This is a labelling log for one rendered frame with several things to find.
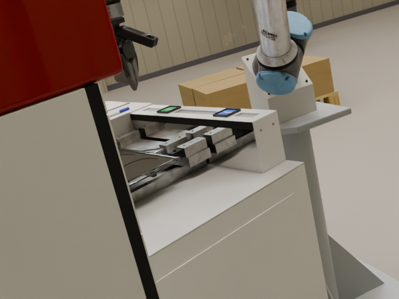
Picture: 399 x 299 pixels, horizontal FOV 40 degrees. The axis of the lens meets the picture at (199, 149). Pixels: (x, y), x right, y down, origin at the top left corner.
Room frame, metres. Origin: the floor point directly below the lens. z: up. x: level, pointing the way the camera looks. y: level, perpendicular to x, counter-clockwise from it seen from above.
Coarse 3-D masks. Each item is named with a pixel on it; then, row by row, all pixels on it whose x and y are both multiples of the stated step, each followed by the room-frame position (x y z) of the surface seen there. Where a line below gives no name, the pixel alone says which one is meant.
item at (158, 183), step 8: (176, 168) 1.43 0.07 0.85; (184, 168) 1.43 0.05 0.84; (192, 168) 1.45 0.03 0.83; (160, 176) 1.40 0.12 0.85; (168, 176) 1.40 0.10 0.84; (176, 176) 1.42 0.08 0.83; (184, 176) 1.43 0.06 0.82; (144, 184) 1.37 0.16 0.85; (152, 184) 1.37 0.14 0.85; (160, 184) 1.38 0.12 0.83; (168, 184) 1.40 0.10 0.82; (136, 192) 1.33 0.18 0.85; (144, 192) 1.35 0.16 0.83; (152, 192) 1.36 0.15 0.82; (136, 200) 1.33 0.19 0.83
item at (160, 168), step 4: (172, 160) 1.35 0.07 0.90; (176, 160) 1.35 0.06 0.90; (164, 164) 1.33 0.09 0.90; (168, 164) 1.34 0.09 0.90; (172, 164) 1.34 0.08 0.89; (156, 168) 1.31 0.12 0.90; (160, 168) 1.32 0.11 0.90; (164, 168) 1.33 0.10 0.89; (148, 172) 1.30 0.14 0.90; (152, 172) 1.30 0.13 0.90; (156, 172) 1.31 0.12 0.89; (140, 176) 1.28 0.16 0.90; (144, 176) 1.29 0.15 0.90; (148, 176) 1.30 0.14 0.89; (128, 180) 1.27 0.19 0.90; (132, 180) 1.27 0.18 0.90; (136, 180) 1.27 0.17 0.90; (140, 180) 1.28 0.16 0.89; (128, 184) 1.26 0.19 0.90; (132, 184) 1.27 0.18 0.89
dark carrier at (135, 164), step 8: (120, 152) 1.54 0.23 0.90; (128, 152) 1.52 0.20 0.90; (128, 160) 1.45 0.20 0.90; (136, 160) 1.43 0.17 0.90; (144, 160) 1.41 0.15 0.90; (152, 160) 1.40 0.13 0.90; (160, 160) 1.38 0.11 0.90; (168, 160) 1.36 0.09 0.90; (128, 168) 1.37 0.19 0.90; (136, 168) 1.36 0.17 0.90; (144, 168) 1.34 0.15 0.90; (152, 168) 1.33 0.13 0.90; (128, 176) 1.31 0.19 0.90; (136, 176) 1.30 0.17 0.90
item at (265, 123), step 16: (144, 112) 1.72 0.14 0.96; (176, 112) 1.63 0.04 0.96; (192, 112) 1.59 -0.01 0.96; (208, 112) 1.54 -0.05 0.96; (240, 112) 1.44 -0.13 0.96; (256, 112) 1.40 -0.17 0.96; (272, 112) 1.37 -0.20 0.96; (256, 128) 1.33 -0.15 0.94; (272, 128) 1.36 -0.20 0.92; (256, 144) 1.32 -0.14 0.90; (272, 144) 1.35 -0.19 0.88; (272, 160) 1.35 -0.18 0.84
